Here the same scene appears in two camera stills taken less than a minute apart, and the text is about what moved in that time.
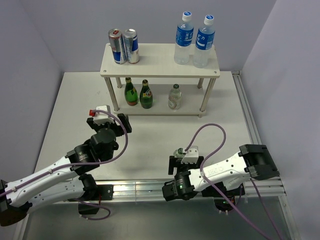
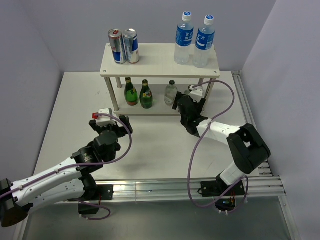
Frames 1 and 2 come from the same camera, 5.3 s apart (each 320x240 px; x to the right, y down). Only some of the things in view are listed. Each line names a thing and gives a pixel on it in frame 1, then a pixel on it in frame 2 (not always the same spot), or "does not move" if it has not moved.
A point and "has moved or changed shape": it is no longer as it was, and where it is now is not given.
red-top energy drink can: x=118 y=45 does not move
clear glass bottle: x=179 y=153 → x=194 y=98
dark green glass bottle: x=146 y=96 does not move
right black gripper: x=175 y=161 → x=199 y=106
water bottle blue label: x=184 y=39 does not move
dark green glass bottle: x=131 y=92 does not move
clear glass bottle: x=174 y=98 has moved or changed shape
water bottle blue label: x=204 y=42 does not move
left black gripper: x=118 y=128 does not move
